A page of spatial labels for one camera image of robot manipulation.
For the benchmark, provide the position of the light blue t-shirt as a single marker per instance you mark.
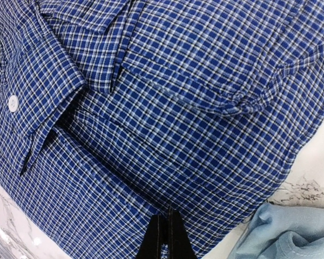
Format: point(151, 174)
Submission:
point(282, 232)

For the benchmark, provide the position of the blue patterned button shirt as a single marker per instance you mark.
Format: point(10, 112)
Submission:
point(114, 111)

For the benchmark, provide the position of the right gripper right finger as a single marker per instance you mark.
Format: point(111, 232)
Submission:
point(178, 243)

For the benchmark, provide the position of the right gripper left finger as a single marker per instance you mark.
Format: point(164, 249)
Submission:
point(155, 237)

